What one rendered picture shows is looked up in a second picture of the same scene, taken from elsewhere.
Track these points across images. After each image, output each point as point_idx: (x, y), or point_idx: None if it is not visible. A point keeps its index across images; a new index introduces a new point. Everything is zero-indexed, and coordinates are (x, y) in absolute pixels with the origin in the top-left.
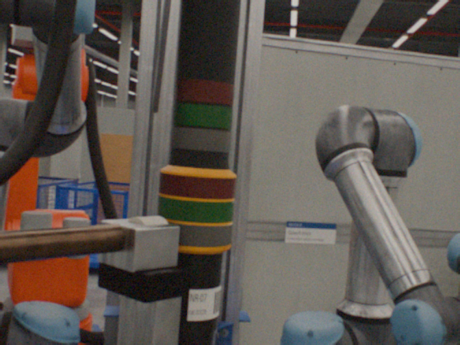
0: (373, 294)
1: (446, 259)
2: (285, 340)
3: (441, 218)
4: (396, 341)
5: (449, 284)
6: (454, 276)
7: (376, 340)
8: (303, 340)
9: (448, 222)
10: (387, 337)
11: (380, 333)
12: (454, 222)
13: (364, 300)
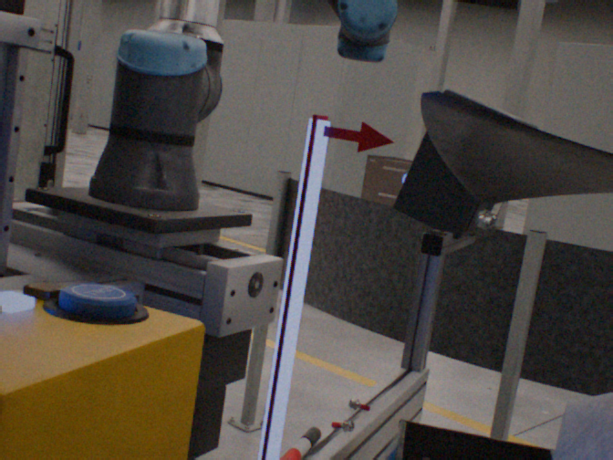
0: (212, 10)
1: (30, 67)
2: (143, 58)
3: (25, 7)
4: (220, 79)
5: (32, 103)
6: (37, 92)
7: (215, 72)
8: (178, 54)
9: (34, 14)
10: (220, 70)
11: (219, 64)
12: (40, 15)
13: (202, 18)
